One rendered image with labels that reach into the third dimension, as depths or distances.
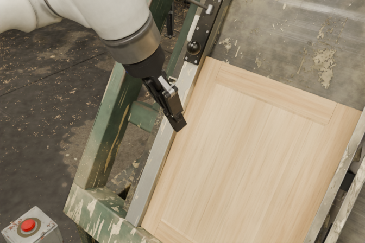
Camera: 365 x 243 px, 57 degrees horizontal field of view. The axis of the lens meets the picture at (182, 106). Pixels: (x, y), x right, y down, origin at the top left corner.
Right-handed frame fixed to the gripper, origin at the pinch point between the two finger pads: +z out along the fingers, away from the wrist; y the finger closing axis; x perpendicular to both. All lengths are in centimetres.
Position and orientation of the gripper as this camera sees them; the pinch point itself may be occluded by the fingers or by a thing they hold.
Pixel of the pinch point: (175, 117)
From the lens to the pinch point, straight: 72.5
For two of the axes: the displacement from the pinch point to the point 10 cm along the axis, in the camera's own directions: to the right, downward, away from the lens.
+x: -7.5, 6.2, -2.1
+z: 3.0, 6.1, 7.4
